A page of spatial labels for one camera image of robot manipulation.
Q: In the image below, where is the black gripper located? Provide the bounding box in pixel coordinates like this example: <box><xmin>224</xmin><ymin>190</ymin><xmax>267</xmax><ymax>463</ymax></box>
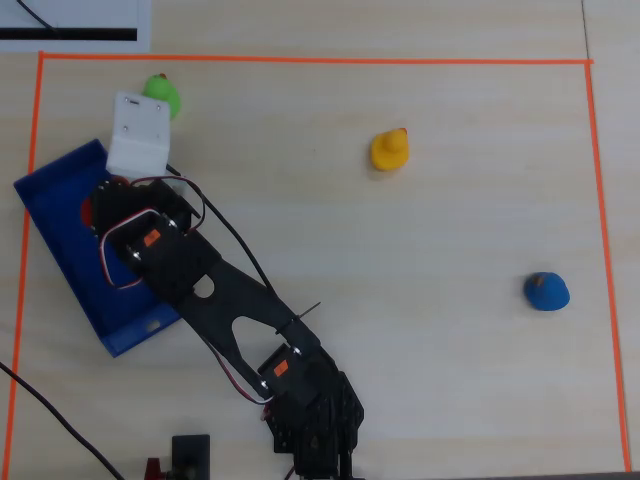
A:
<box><xmin>88</xmin><ymin>177</ymin><xmax>204</xmax><ymax>241</ymax></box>

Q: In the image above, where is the blue plastic box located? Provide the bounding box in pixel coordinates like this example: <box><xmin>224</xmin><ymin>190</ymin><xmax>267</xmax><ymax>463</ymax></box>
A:
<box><xmin>13</xmin><ymin>138</ymin><xmax>184</xmax><ymax>359</ymax></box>

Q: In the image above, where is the green rubber duck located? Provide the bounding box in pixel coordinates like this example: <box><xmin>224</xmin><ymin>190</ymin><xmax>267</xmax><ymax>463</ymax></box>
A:
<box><xmin>142</xmin><ymin>73</ymin><xmax>182</xmax><ymax>121</ymax></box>

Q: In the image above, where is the yellow rubber duck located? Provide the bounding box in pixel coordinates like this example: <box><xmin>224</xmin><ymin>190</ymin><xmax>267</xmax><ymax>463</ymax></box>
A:
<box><xmin>370</xmin><ymin>127</ymin><xmax>411</xmax><ymax>173</ymax></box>

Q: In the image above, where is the blue rubber duck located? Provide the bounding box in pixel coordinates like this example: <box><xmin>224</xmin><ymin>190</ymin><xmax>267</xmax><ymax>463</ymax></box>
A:
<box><xmin>523</xmin><ymin>270</ymin><xmax>572</xmax><ymax>312</ymax></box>

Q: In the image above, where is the orange tape strip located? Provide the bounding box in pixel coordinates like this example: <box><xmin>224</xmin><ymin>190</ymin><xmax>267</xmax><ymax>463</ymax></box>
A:
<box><xmin>3</xmin><ymin>51</ymin><xmax>47</xmax><ymax>469</ymax></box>
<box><xmin>584</xmin><ymin>62</ymin><xmax>632</xmax><ymax>472</ymax></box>
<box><xmin>38</xmin><ymin>50</ymin><xmax>595</xmax><ymax>66</ymax></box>

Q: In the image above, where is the white paper with black stripe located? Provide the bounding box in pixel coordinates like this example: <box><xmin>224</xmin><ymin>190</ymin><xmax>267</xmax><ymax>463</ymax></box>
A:
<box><xmin>0</xmin><ymin>0</ymin><xmax>152</xmax><ymax>54</ymax></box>

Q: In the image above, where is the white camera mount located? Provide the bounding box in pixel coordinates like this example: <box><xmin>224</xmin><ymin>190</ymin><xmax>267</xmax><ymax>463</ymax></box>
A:
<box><xmin>106</xmin><ymin>90</ymin><xmax>173</xmax><ymax>178</ymax></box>

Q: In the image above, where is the black camera cable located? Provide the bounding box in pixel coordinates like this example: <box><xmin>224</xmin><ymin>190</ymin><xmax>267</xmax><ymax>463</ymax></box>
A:
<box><xmin>166</xmin><ymin>162</ymin><xmax>284</xmax><ymax>306</ymax></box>

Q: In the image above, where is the long black cable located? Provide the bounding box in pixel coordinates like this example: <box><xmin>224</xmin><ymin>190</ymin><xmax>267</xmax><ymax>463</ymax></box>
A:
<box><xmin>0</xmin><ymin>360</ymin><xmax>126</xmax><ymax>480</ymax></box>

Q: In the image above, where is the black camera stand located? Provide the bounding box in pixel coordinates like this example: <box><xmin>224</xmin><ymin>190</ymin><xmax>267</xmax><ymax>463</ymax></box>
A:
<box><xmin>171</xmin><ymin>434</ymin><xmax>212</xmax><ymax>480</ymax></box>

